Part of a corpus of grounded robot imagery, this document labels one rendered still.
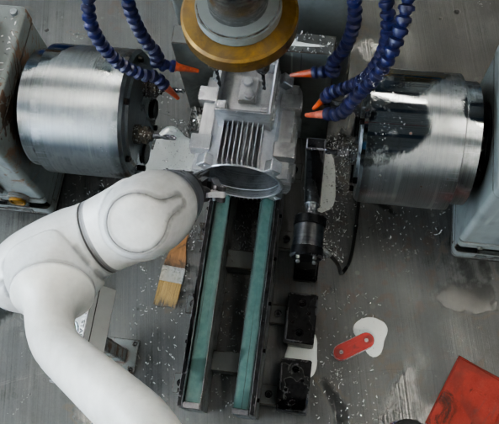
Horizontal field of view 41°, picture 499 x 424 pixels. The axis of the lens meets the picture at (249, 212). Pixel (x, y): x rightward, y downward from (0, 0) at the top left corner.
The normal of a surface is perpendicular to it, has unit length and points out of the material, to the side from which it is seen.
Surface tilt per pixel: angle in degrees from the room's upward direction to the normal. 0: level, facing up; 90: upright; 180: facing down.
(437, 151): 36
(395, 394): 0
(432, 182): 62
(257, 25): 0
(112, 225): 27
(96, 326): 54
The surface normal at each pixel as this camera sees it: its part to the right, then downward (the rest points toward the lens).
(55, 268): 0.29, 0.01
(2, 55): -0.07, -0.34
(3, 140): 0.99, 0.10
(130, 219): -0.11, 0.10
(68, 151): -0.14, 0.71
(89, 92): -0.09, -0.12
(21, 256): -0.45, -0.54
